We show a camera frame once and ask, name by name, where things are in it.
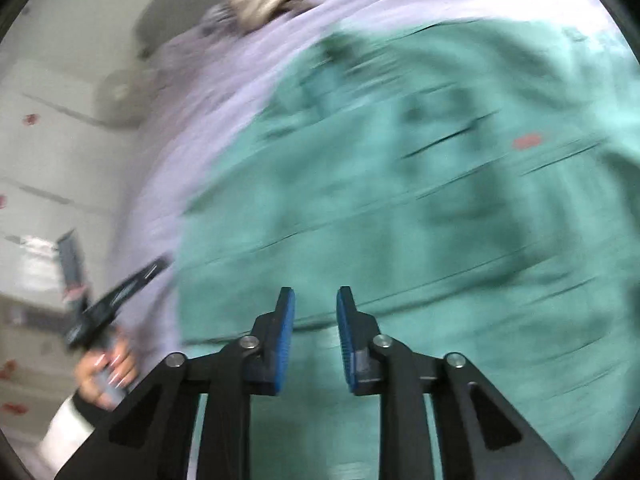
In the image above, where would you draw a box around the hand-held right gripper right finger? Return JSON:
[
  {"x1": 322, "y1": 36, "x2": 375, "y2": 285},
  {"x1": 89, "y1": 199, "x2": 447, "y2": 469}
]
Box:
[{"x1": 336, "y1": 285, "x2": 577, "y2": 480}]

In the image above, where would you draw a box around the green jacket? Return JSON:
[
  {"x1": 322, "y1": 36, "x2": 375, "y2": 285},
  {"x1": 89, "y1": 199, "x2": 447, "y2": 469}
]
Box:
[{"x1": 172, "y1": 16, "x2": 640, "y2": 480}]

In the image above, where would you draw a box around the person's left forearm white sleeve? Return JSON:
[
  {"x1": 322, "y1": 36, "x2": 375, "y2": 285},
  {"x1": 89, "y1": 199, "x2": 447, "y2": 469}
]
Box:
[{"x1": 37, "y1": 391, "x2": 103, "y2": 478}]

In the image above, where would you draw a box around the lavender fleece blanket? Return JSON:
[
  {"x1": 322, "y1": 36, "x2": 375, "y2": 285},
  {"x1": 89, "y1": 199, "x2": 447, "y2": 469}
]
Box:
[{"x1": 106, "y1": 0, "x2": 628, "y2": 411}]

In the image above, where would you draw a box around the white wardrobe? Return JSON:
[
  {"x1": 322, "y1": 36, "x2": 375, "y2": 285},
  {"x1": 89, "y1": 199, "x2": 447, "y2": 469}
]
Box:
[{"x1": 0, "y1": 57, "x2": 133, "y2": 461}]

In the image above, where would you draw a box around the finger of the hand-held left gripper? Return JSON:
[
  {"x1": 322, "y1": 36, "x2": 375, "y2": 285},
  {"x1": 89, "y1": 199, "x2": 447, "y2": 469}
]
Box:
[
  {"x1": 56, "y1": 229, "x2": 92, "y2": 313},
  {"x1": 82, "y1": 256, "x2": 171, "y2": 328}
]

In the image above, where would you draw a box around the white round fan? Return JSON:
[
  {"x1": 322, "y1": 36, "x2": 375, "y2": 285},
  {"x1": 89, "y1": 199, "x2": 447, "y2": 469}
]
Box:
[{"x1": 94, "y1": 66, "x2": 153, "y2": 127}]

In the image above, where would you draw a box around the person's left hand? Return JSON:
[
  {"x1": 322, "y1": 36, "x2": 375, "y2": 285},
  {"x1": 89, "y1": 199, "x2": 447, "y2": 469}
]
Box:
[{"x1": 74, "y1": 337, "x2": 139, "y2": 411}]

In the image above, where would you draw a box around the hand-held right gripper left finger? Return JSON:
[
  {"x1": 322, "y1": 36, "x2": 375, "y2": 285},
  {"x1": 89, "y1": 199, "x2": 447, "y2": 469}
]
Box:
[{"x1": 52, "y1": 286, "x2": 297, "y2": 480}]

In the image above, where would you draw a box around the grey padded headboard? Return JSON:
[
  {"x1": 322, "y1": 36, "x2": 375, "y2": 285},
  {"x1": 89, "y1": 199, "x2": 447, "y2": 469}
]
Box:
[{"x1": 134, "y1": 0, "x2": 248, "y2": 58}]

